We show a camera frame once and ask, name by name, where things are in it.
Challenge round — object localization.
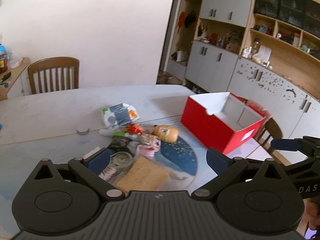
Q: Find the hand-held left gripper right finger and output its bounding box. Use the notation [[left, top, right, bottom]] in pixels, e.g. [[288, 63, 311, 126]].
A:
[[191, 147, 288, 202]]

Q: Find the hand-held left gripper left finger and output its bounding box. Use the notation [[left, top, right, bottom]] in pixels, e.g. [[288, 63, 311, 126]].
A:
[[34, 148, 125, 202]]

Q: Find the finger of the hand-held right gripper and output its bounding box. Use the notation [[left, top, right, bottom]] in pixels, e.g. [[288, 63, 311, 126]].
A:
[[271, 135, 320, 155]]

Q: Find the clear cotton swab packet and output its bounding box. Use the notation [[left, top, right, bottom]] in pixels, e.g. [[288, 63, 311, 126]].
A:
[[100, 166, 117, 180]]

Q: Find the black packet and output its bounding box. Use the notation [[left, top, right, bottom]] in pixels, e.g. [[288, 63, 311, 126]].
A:
[[108, 139, 130, 152]]

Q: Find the white roll-on bottle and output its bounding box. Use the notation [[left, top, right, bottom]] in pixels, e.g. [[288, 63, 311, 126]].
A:
[[99, 129, 130, 138]]

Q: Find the red cardboard box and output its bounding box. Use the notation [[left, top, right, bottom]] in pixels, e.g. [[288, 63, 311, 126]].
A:
[[180, 92, 273, 155]]

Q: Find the beige square cloth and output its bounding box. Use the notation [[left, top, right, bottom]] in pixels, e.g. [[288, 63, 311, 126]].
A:
[[116, 156, 168, 193]]

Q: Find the orange snack packet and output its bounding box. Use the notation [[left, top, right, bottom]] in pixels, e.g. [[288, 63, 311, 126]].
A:
[[125, 124, 145, 135]]

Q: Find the white tissue packet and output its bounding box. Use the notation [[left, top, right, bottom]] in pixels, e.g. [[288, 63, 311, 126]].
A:
[[101, 103, 140, 128]]

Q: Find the plush doll keychain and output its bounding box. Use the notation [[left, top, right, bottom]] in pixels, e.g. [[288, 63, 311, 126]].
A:
[[139, 134, 162, 157]]

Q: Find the tan plush toy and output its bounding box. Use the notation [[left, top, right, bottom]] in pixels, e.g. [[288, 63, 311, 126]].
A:
[[152, 125, 178, 143]]

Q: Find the dark wooden chair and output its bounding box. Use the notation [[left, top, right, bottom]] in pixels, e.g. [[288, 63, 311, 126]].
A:
[[257, 116, 308, 165]]

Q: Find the blue round table mat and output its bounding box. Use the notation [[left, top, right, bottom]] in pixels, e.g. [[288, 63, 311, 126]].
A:
[[140, 132, 198, 180]]

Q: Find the pink towel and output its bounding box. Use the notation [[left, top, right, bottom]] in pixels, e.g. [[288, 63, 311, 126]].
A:
[[246, 99, 272, 118]]

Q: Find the wooden slat-back chair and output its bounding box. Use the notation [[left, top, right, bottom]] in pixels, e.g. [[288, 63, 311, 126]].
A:
[[27, 57, 80, 95]]

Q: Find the wooden side shelf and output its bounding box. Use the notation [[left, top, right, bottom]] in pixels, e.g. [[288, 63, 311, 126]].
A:
[[0, 57, 30, 100]]

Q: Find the clear plastic bag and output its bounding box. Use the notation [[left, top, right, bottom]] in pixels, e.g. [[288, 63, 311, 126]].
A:
[[7, 50, 24, 68]]

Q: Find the blue cap bottle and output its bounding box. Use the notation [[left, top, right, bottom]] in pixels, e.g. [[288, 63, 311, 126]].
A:
[[0, 44, 8, 73]]

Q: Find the hanging red cloth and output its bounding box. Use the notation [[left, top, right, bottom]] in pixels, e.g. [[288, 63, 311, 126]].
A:
[[176, 11, 187, 33]]

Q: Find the white wall cabinet unit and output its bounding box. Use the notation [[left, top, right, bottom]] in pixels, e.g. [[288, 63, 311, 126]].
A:
[[166, 0, 320, 140]]

